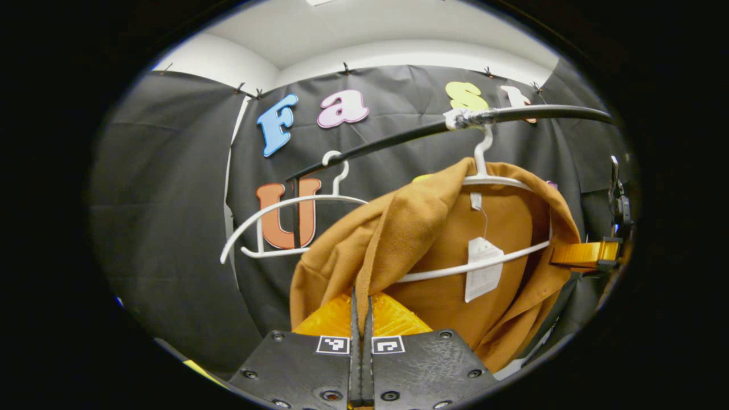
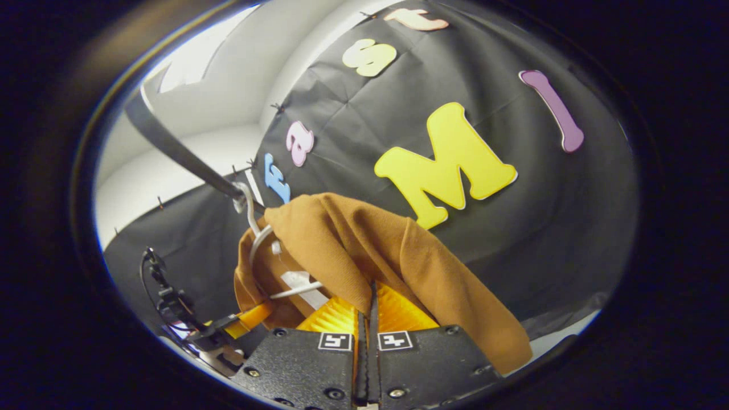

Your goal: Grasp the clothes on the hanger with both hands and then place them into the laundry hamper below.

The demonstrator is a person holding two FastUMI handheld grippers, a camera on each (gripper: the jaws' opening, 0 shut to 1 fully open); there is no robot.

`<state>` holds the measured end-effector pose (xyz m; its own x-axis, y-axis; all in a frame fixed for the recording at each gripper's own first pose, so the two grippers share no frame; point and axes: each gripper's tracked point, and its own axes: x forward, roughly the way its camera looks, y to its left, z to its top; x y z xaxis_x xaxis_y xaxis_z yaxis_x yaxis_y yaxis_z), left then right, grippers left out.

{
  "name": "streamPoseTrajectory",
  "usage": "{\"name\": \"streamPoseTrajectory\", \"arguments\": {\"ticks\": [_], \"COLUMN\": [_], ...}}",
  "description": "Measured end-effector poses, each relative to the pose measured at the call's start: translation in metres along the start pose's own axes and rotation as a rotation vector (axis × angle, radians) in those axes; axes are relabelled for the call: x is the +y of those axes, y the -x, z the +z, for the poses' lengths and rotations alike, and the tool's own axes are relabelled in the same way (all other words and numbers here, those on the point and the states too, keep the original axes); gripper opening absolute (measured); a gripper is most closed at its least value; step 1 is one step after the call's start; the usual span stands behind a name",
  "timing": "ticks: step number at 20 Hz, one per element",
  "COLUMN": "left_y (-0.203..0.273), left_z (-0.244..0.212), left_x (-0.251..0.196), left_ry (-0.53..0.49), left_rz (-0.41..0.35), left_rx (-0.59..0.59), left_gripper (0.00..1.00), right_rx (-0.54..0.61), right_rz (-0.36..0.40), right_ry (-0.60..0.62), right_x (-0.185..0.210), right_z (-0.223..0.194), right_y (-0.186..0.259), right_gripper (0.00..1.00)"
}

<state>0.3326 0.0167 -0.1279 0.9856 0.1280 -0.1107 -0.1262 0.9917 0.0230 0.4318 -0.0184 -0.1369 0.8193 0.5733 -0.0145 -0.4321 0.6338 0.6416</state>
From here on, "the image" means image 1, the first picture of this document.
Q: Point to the white clothes hanger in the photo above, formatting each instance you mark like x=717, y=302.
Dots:
x=481, y=168
x=319, y=197

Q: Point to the row of black cloth clips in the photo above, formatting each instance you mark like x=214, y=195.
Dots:
x=345, y=70

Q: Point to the brown shirt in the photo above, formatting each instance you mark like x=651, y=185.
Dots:
x=410, y=228

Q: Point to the ceiling light panel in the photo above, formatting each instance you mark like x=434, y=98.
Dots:
x=320, y=1

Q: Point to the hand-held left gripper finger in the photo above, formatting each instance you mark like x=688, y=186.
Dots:
x=367, y=370
x=356, y=370

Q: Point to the black backdrop cloth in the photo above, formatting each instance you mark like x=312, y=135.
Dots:
x=171, y=199

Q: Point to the black clothes rail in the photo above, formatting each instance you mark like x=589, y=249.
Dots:
x=541, y=112

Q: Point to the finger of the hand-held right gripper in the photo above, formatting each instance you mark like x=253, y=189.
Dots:
x=586, y=254

